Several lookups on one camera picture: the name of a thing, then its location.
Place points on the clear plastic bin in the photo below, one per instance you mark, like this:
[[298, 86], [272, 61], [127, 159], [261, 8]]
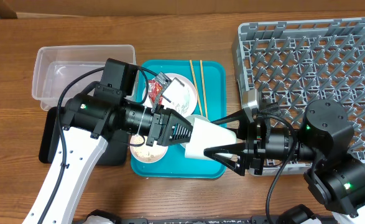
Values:
[[57, 66]]

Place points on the small pink bowl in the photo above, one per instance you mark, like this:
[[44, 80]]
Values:
[[148, 154]]

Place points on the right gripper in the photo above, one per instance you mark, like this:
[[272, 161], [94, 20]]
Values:
[[254, 131]]

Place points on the wooden chopstick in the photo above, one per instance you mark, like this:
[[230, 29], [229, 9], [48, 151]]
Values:
[[203, 88], [196, 86]]

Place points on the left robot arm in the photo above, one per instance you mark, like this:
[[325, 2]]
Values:
[[89, 112]]

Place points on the grey bowl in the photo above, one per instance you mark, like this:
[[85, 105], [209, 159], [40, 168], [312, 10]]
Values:
[[197, 117]]

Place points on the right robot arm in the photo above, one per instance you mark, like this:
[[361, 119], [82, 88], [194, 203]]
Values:
[[336, 179]]

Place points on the black plastic tray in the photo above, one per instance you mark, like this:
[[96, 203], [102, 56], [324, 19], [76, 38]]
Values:
[[114, 155]]

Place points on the red snack wrapper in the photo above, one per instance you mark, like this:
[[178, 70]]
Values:
[[154, 90]]

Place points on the teal serving tray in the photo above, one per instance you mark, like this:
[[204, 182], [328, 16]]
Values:
[[174, 164]]

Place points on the small white cup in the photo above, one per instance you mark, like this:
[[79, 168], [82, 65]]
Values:
[[220, 136]]

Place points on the grey dishwasher rack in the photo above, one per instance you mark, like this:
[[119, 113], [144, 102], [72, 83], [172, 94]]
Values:
[[294, 63]]

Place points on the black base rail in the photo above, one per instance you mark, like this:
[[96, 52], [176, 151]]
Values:
[[100, 216]]

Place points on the large white plate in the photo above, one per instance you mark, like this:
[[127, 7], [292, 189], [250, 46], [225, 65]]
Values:
[[180, 95]]

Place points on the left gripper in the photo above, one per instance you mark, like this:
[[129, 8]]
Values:
[[159, 132]]

